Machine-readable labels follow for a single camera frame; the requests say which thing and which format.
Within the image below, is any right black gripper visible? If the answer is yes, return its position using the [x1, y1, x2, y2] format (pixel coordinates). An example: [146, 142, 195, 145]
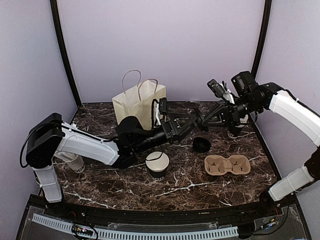
[201, 94, 261, 128]

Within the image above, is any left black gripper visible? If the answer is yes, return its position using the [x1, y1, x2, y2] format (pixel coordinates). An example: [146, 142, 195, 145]
[133, 113, 198, 155]

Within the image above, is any stack of black coffee lids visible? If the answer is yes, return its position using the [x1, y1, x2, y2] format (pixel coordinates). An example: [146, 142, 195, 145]
[192, 137, 212, 153]

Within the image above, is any single black paper coffee cup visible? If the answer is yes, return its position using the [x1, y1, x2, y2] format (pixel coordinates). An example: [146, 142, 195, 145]
[145, 151, 170, 181]

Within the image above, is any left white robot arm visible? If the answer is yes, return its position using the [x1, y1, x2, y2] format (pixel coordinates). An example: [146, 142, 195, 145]
[19, 112, 196, 218]

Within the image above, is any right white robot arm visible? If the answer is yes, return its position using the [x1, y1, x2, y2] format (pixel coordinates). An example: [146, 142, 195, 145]
[199, 71, 320, 217]

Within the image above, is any brown pulp cup carrier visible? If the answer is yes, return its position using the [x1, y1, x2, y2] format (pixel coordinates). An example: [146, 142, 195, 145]
[204, 155, 251, 176]

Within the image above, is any white cup holding straws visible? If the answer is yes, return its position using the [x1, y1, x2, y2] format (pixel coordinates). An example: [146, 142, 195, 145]
[66, 155, 85, 174]

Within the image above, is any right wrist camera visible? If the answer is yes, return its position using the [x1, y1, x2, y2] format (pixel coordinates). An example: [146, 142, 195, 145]
[207, 79, 235, 104]

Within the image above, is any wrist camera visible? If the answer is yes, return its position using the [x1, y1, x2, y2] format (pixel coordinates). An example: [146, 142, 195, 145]
[207, 79, 235, 104]
[151, 97, 168, 129]

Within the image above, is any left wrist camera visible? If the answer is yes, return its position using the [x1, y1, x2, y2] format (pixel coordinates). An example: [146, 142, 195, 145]
[151, 97, 168, 129]

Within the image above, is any cream paper bag with handles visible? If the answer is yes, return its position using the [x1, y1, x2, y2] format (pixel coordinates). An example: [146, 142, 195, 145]
[112, 78, 167, 130]

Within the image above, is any black front frame rail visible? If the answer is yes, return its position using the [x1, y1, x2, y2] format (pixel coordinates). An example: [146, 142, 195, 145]
[27, 194, 284, 225]

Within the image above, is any right black corner post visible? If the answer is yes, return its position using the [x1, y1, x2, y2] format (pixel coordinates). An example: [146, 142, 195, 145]
[251, 0, 272, 78]

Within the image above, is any black corner post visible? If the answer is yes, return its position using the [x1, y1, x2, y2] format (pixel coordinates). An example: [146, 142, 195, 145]
[49, 0, 82, 108]
[251, 0, 272, 78]

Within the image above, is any grey slotted cable duct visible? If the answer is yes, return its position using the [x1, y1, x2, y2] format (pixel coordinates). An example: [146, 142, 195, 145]
[31, 213, 239, 240]

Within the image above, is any left black corner post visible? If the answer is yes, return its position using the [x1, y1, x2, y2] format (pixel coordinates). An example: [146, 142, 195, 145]
[49, 0, 82, 108]

